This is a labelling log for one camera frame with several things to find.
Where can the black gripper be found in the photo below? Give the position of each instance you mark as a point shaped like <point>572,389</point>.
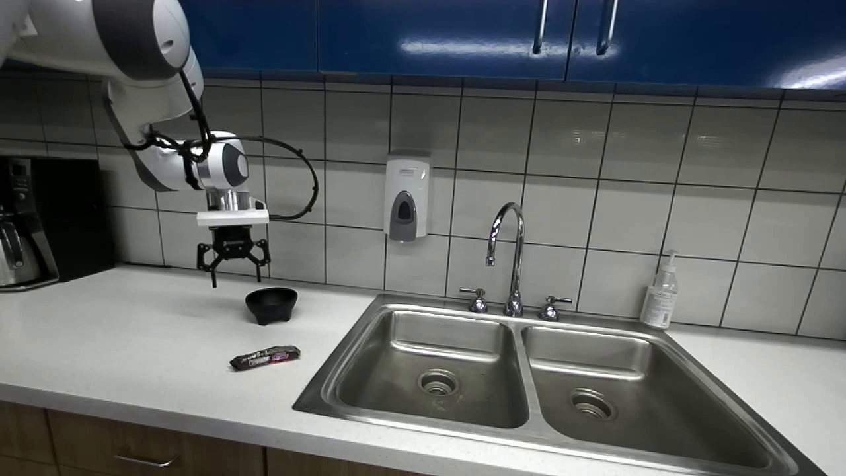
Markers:
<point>233,242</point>

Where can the stainless steel double sink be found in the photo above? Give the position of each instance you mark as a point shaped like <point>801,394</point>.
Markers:
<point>457,371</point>

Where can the white wall soap dispenser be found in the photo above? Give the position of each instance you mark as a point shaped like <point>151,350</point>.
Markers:
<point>404,180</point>

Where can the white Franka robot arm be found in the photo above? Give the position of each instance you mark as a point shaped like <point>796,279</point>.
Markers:
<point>107,41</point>

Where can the blue cabinet door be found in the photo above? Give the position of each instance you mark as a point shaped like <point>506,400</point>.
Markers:
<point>371,34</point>
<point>723,41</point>

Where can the clear pump soap bottle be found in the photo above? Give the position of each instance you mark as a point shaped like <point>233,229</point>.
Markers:
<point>660,299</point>

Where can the wooden drawer front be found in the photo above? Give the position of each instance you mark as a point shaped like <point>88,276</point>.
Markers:
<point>193,445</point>

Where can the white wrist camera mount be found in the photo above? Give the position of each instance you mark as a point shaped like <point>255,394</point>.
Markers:
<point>231,217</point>

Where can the black coffee maker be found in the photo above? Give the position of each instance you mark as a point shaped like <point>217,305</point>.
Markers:
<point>62,219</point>

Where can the wooden cabinet front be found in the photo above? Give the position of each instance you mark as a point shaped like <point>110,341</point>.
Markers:
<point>24,437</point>
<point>318,464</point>

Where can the chrome gooseneck faucet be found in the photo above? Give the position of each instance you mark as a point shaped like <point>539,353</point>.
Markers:
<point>517,266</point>

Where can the small black bowl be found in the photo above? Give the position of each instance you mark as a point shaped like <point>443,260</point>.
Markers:
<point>271,303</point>

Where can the black marker pen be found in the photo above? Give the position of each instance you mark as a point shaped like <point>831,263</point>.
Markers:
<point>264,357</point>

